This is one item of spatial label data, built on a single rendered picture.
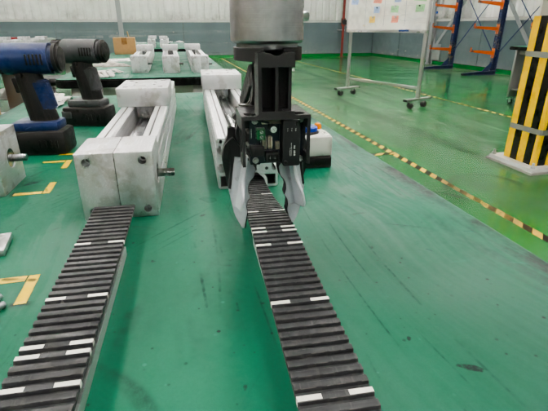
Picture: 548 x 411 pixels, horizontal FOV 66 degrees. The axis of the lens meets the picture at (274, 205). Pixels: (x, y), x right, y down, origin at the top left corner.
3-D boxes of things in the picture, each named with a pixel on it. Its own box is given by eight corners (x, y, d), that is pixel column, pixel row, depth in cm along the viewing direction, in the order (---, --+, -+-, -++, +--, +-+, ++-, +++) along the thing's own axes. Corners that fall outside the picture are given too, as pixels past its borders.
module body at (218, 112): (277, 185, 71) (278, 135, 68) (218, 189, 70) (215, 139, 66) (233, 105, 144) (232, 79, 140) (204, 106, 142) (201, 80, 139)
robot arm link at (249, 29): (226, 2, 45) (300, 2, 46) (227, 48, 47) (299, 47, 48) (232, -3, 38) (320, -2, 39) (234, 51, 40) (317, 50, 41)
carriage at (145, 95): (170, 118, 95) (167, 87, 92) (119, 120, 93) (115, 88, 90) (173, 106, 109) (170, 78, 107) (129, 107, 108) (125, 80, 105)
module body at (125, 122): (162, 192, 68) (156, 141, 65) (98, 196, 66) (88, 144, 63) (176, 107, 140) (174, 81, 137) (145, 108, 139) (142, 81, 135)
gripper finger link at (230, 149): (216, 187, 50) (230, 113, 47) (215, 183, 51) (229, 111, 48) (254, 192, 51) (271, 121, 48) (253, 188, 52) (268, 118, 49)
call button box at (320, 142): (331, 167, 81) (333, 134, 78) (281, 170, 79) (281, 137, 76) (320, 155, 88) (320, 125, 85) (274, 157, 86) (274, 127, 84)
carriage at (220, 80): (241, 98, 121) (240, 73, 118) (203, 99, 119) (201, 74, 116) (236, 90, 135) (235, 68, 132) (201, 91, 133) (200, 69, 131)
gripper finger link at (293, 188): (297, 240, 49) (280, 169, 46) (286, 219, 55) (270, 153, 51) (322, 232, 50) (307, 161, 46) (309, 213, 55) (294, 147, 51)
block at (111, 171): (176, 214, 60) (170, 149, 57) (85, 220, 58) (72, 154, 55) (178, 192, 69) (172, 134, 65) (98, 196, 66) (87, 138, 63)
